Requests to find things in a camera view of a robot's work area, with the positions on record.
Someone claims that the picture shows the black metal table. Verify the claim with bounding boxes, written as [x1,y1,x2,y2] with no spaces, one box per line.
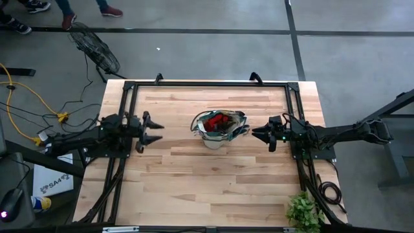
[356,89,414,190]

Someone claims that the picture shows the yellow cable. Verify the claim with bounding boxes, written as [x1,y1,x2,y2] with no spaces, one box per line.
[0,63,71,147]

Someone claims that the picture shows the black computer mouse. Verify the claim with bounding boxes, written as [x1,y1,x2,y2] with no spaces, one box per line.
[0,188,25,223]

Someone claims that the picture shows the cream canvas bag green straps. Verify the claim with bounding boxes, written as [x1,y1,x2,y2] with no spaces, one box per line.
[190,109,250,150]

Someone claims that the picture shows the person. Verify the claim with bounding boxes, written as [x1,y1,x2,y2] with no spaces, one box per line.
[0,0,52,36]
[54,0,124,32]

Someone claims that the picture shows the white printed box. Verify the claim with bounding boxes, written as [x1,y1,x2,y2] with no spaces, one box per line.
[32,153,74,197]

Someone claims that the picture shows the coiled black cable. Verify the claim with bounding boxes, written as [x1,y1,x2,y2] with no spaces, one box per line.
[316,173,347,214]

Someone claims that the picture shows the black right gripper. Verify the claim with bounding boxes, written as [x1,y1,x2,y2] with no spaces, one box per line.
[251,115,292,153]

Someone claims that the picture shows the silver aluminium bracket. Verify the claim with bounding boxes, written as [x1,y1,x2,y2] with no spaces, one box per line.
[102,225,140,233]

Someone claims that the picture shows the black aluminium rig frame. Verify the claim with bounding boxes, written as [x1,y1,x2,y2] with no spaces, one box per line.
[72,72,349,233]

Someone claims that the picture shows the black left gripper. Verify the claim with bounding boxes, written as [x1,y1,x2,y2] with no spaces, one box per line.
[125,111,165,154]

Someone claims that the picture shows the black metal beam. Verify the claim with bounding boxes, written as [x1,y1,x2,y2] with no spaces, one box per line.
[5,140,85,178]

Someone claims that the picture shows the yellow blue white object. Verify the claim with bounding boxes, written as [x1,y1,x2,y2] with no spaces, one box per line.
[30,195,52,214]

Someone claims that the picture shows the green artificial plant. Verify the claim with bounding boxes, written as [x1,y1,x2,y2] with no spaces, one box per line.
[285,191,326,233]

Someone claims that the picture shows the black floor fan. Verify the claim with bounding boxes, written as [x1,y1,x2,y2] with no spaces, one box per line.
[67,21,127,83]

